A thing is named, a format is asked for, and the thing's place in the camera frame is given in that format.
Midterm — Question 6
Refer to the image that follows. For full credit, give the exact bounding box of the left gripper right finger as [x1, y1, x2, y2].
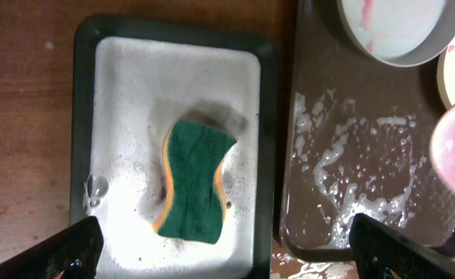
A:
[349, 213, 455, 279]

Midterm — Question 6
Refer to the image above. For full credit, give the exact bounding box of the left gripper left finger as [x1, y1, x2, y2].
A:
[0, 216, 104, 278]

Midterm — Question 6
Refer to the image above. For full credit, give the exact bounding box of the green and yellow sponge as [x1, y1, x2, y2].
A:
[152, 119, 237, 244]

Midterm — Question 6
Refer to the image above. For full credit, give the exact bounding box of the brown plastic serving tray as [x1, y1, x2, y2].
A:
[279, 1, 455, 261]

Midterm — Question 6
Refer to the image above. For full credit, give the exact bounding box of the small black soapy tray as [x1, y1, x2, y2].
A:
[70, 15, 278, 278]

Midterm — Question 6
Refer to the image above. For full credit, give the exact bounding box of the pale green plate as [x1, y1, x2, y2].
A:
[336, 0, 455, 67]

